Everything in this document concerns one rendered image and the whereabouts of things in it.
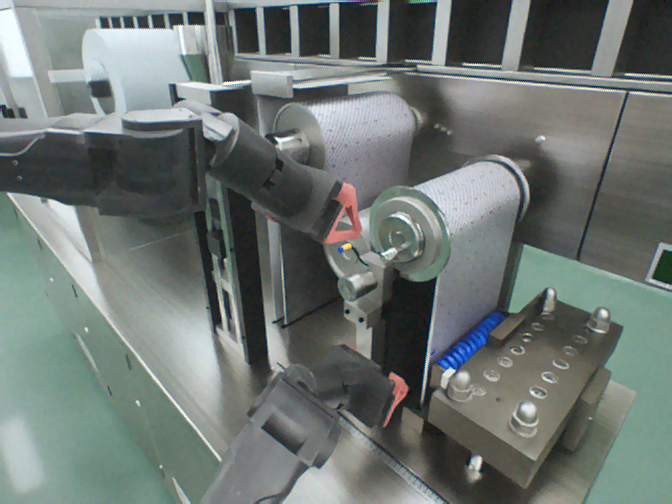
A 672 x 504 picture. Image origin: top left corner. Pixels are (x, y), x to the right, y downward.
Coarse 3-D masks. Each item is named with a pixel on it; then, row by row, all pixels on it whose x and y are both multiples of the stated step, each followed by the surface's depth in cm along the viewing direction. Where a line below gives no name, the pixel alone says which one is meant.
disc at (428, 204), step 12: (384, 192) 62; (396, 192) 61; (408, 192) 59; (420, 192) 58; (432, 204) 57; (372, 216) 66; (432, 216) 58; (372, 228) 67; (444, 228) 57; (372, 240) 68; (444, 240) 57; (444, 252) 58; (432, 264) 60; (444, 264) 59; (408, 276) 65; (420, 276) 63; (432, 276) 61
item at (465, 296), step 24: (504, 240) 74; (480, 264) 70; (504, 264) 78; (456, 288) 66; (480, 288) 74; (432, 312) 64; (456, 312) 70; (480, 312) 78; (432, 336) 66; (456, 336) 73; (432, 360) 69
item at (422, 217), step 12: (384, 204) 62; (396, 204) 60; (408, 204) 59; (420, 204) 58; (384, 216) 63; (420, 216) 58; (432, 228) 57; (432, 240) 58; (432, 252) 58; (396, 264) 64; (408, 264) 63; (420, 264) 61
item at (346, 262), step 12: (348, 216) 73; (360, 216) 72; (336, 228) 74; (348, 228) 71; (348, 240) 72; (360, 240) 70; (336, 252) 76; (348, 252) 73; (360, 252) 71; (336, 264) 77; (348, 264) 74
